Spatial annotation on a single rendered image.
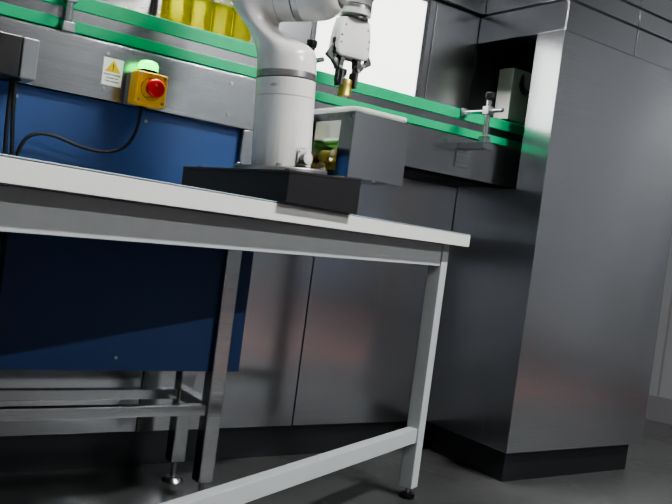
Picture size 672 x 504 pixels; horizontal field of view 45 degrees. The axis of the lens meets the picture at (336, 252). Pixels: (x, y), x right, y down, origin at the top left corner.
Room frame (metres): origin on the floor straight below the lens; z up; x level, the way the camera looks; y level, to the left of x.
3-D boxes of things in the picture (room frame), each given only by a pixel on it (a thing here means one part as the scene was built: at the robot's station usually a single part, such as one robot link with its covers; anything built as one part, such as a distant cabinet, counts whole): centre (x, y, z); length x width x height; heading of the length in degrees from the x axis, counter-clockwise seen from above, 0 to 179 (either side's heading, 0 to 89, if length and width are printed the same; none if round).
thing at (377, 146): (2.06, 0.01, 0.92); 0.27 x 0.17 x 0.15; 35
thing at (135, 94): (1.75, 0.46, 0.96); 0.07 x 0.07 x 0.07; 35
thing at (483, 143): (2.42, -0.38, 1.07); 0.17 x 0.05 x 0.23; 35
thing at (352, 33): (2.07, 0.03, 1.21); 0.10 x 0.07 x 0.11; 123
